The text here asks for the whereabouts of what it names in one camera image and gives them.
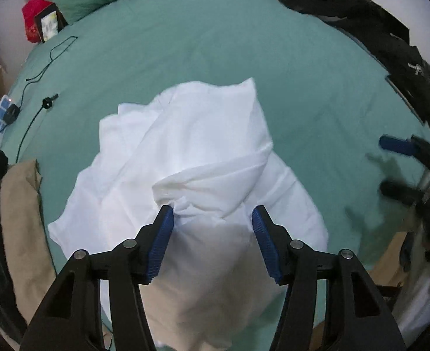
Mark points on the beige cloth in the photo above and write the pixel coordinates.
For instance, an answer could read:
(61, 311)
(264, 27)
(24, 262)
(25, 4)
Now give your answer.
(21, 226)

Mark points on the white blue power strip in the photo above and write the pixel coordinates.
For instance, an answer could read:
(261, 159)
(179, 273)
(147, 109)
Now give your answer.
(1, 120)

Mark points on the pile of black clothes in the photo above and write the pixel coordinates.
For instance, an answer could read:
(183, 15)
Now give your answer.
(368, 11)

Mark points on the red pillow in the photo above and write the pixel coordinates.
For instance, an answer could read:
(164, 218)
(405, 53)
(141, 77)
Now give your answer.
(34, 11)

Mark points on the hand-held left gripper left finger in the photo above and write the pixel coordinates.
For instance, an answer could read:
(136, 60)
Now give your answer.
(160, 241)

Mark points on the white hooded jacket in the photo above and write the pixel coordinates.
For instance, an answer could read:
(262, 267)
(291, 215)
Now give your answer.
(185, 146)

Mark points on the green sheeted bed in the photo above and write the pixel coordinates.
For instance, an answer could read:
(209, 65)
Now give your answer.
(218, 44)

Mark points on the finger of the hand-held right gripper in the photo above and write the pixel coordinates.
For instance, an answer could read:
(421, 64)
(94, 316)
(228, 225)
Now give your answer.
(395, 143)
(397, 190)

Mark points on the white cloth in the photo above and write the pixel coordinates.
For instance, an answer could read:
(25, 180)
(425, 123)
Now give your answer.
(421, 303)

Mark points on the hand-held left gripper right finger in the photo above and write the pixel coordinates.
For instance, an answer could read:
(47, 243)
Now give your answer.
(268, 243)

